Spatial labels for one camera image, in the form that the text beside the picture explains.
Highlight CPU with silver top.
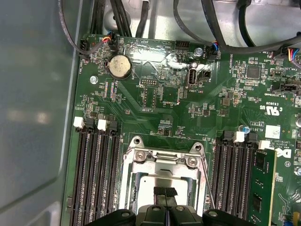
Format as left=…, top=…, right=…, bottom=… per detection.
left=137, top=175, right=192, bottom=210

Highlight black pin header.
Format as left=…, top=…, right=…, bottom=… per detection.
left=175, top=40, right=190, bottom=50

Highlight green motherboard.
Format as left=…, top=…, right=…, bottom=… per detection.
left=60, top=32, right=301, bottom=226

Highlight metal socket cover frame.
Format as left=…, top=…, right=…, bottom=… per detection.
left=126, top=150, right=207, bottom=212

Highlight black connector coloured wires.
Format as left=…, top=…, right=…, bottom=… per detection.
left=279, top=47, right=301, bottom=63
left=101, top=32, right=118, bottom=51
left=208, top=42, right=221, bottom=61

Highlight silver internal USB port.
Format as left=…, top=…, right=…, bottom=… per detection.
left=185, top=67, right=198, bottom=89

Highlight round coin cell battery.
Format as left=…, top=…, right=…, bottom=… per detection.
left=104, top=54, right=132, bottom=80

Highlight CPU socket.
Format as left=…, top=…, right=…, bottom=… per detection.
left=122, top=135, right=210, bottom=226

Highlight thin grey fan cable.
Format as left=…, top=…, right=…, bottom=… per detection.
left=57, top=0, right=90, bottom=57

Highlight square black chip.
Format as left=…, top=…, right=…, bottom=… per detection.
left=246, top=65, right=261, bottom=80

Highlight black PC case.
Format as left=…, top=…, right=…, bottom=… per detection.
left=0, top=0, right=301, bottom=226

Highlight white sticker label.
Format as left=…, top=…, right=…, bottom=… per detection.
left=265, top=124, right=282, bottom=139

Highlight green RAM stick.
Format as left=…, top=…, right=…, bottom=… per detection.
left=246, top=140, right=277, bottom=226

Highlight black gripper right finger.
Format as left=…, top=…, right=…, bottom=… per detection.
left=166, top=188, right=256, bottom=226

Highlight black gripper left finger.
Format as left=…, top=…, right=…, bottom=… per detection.
left=87, top=187, right=168, bottom=226

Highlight thick black cable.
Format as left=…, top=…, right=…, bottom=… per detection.
left=236, top=0, right=258, bottom=48
left=221, top=35, right=301, bottom=56

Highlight metal wire locking lever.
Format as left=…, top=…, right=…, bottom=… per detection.
left=198, top=157, right=216, bottom=211

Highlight black fan connector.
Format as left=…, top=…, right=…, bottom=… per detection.
left=79, top=39, right=91, bottom=56

